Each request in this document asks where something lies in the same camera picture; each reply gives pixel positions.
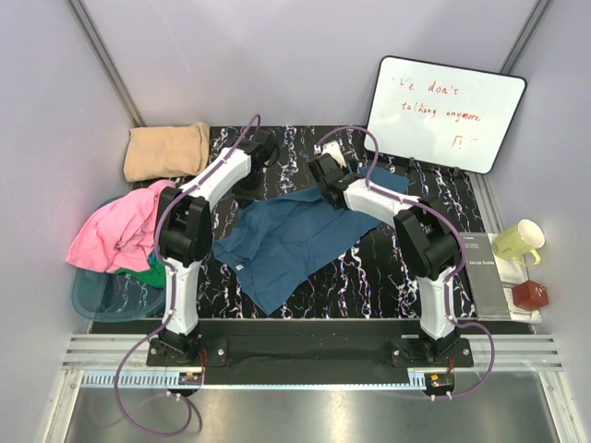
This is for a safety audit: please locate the blue t shirt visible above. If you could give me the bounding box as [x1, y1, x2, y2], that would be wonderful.
[211, 165, 410, 317]

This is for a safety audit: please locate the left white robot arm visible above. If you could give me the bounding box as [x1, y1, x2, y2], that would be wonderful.
[149, 129, 279, 365]

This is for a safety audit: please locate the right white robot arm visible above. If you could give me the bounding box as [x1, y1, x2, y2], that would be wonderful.
[308, 142, 464, 367]

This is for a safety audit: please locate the white paper stack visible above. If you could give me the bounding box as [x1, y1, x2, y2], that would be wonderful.
[493, 253, 542, 324]

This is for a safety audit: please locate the folded beige t shirt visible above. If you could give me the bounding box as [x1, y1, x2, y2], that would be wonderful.
[124, 122, 211, 183]

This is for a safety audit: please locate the green t shirt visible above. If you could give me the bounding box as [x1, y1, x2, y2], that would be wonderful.
[115, 252, 166, 290]

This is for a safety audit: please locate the white whiteboard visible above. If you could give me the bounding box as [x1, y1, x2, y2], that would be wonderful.
[364, 55, 527, 174]

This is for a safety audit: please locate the pink t shirt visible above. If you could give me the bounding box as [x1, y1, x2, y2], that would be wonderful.
[66, 180, 175, 273]

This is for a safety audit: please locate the teal plastic basket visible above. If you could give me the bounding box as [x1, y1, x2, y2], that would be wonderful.
[71, 196, 167, 323]

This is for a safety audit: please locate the grey setup guide booklet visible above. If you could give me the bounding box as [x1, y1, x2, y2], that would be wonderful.
[461, 233, 510, 320]

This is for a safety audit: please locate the yellow green mug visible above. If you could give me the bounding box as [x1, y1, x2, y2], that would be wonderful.
[491, 219, 546, 267]

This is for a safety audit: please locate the red brown box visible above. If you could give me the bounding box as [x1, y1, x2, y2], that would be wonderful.
[512, 281, 549, 311]

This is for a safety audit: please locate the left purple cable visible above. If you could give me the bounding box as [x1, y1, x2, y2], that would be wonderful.
[111, 113, 262, 437]

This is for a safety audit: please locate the purple cable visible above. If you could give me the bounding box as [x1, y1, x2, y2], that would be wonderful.
[111, 113, 262, 437]
[313, 126, 498, 400]

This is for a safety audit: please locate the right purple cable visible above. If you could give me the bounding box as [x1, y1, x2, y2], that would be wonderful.
[313, 126, 498, 400]

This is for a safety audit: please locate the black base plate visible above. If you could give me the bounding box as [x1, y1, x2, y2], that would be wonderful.
[147, 319, 474, 368]

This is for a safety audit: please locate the aluminium rail frame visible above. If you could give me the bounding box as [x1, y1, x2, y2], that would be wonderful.
[42, 333, 587, 442]

